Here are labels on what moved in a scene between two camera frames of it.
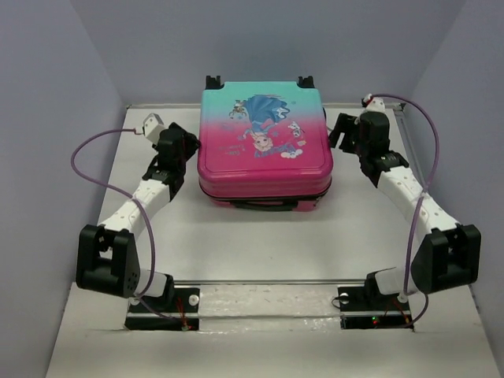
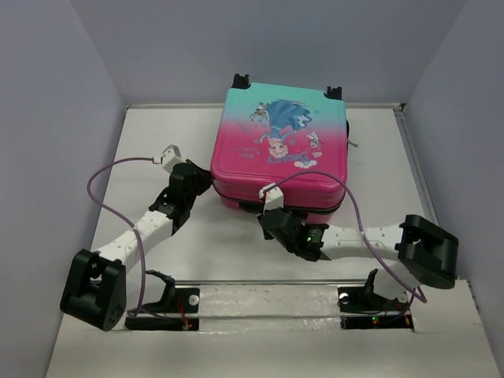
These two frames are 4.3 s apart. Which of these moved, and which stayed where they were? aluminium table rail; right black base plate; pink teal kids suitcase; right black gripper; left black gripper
Moved: pink teal kids suitcase; right black gripper; left black gripper
Stayed: right black base plate; aluminium table rail
